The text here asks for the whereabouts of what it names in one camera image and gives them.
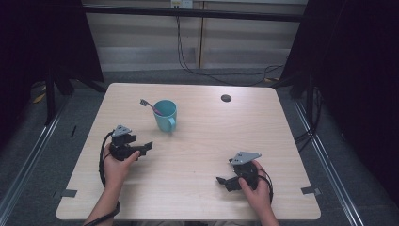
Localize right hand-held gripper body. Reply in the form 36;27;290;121
229;151;263;191

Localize long black hanging cable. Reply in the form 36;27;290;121
174;14;285;87

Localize pink toothbrush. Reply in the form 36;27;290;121
139;98;164;117

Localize person's left hand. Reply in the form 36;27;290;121
103;144;141;189

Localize metal floor rail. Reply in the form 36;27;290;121
0;96;70;218
293;99;365;226

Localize right hand-held gripper black cable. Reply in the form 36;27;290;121
257;168;275;202

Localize black metal stand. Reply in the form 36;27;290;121
44;65;75;126

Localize dark curtain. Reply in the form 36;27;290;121
0;0;105;145
279;0;399;206

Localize grey tape piece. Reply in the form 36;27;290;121
300;186;322;196
60;188;78;199

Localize yellow floor scrap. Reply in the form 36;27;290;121
32;91;47;105

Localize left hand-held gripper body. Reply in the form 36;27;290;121
109;124;139;162

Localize teal cup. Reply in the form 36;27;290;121
152;99;178;133

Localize person's right hand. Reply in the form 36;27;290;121
238;160;272;212

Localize left hand-held gripper black cable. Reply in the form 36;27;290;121
83;131;122;226

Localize black horizontal bar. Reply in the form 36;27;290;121
83;5;310;23

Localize white wall outlet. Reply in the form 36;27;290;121
170;0;194;9

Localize hand-held gripper black cable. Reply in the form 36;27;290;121
257;168;275;202
83;131;122;226

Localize bundle of black floor cables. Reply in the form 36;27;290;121
294;88;325;151

